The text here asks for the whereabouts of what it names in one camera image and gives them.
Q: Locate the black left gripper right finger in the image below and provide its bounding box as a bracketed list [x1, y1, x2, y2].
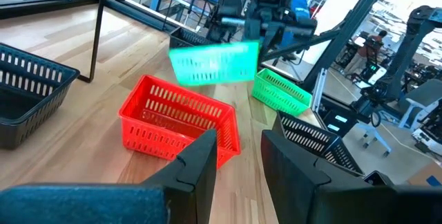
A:
[260, 129, 442, 224]

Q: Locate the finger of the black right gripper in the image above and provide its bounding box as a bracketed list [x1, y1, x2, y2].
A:
[260, 26, 288, 63]
[244, 19, 262, 42]

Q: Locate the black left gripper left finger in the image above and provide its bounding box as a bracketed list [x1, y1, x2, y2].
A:
[0, 129, 218, 224]

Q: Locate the green plastic slotted basket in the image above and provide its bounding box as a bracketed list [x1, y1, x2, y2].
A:
[168, 40, 260, 87]
[251, 67, 314, 118]

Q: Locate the red plastic slotted basket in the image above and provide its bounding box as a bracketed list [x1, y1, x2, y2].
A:
[117, 74, 242, 170]

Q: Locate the black metal shelf, wooden top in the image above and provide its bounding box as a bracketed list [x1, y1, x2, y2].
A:
[0, 0, 194, 84]

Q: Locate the black control box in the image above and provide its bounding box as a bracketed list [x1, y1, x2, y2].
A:
[317, 95, 360, 138]

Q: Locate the person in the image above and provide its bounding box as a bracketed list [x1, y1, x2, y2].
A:
[343, 29, 388, 78]

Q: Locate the cardboard box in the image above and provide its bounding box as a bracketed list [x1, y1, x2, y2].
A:
[406, 161, 442, 187]

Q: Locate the black aluminium frame post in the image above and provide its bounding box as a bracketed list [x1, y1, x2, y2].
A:
[300, 0, 396, 93]

